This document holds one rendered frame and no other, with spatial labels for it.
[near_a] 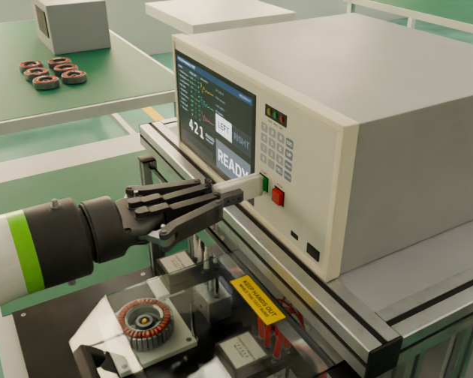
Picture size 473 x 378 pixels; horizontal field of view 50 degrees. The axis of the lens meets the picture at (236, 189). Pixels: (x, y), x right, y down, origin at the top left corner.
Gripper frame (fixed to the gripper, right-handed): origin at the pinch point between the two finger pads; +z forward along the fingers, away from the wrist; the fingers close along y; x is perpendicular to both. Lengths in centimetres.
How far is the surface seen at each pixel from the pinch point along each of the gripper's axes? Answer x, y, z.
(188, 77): 8.2, -22.9, 4.0
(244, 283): -11.6, 5.1, -1.9
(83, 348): -11.8, 5.3, -23.7
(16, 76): -43, -211, -3
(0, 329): -43, -39, -34
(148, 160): -12.9, -38.2, 1.0
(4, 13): -62, -468, 25
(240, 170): -0.9, -6.1, 3.9
